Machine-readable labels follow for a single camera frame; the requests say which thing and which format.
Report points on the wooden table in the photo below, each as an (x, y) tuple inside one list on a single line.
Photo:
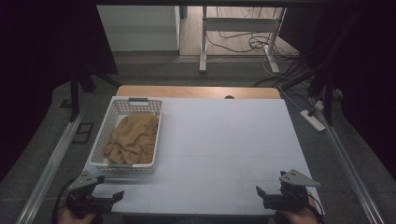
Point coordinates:
[(186, 91)]

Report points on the aluminium rail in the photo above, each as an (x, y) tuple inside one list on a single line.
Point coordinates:
[(351, 174), (49, 174)]

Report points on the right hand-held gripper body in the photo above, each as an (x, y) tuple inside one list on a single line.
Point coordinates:
[(291, 194)]

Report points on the black stand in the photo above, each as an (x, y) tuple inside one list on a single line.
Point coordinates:
[(327, 96), (74, 96)]

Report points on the person's right hand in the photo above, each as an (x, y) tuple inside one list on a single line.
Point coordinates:
[(301, 217)]

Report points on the white desk frame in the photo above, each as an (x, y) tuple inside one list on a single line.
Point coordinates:
[(239, 24)]

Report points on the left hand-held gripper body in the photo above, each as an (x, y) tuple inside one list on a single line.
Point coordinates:
[(81, 199)]

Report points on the tan pants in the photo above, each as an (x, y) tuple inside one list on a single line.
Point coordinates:
[(132, 140)]

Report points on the white cabinet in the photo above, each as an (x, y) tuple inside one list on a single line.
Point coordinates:
[(138, 28)]

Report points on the white plastic basket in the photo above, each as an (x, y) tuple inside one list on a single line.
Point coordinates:
[(102, 149)]

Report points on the person's left hand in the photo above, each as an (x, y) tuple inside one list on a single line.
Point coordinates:
[(76, 218)]

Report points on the black curtain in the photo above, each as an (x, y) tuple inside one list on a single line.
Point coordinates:
[(370, 77), (40, 62)]

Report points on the white power strip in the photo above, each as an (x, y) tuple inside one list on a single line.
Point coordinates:
[(312, 120)]

